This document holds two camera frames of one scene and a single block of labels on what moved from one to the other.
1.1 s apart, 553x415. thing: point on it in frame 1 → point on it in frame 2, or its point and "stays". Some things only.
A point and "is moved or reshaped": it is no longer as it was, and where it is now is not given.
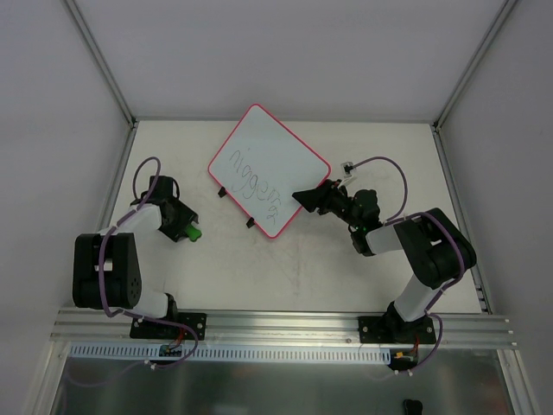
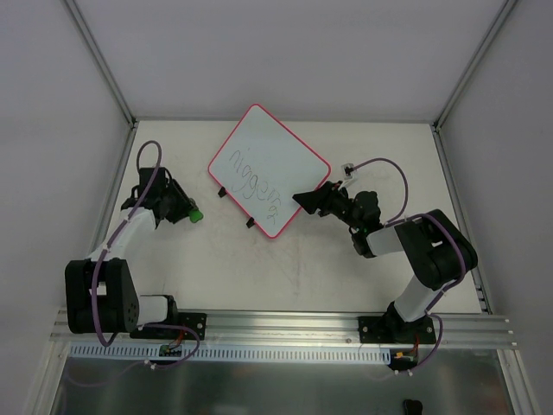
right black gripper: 327,199 stays
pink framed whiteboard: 263,163 stays
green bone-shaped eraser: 192,233 is moved or reshaped
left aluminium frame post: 101,63 stays
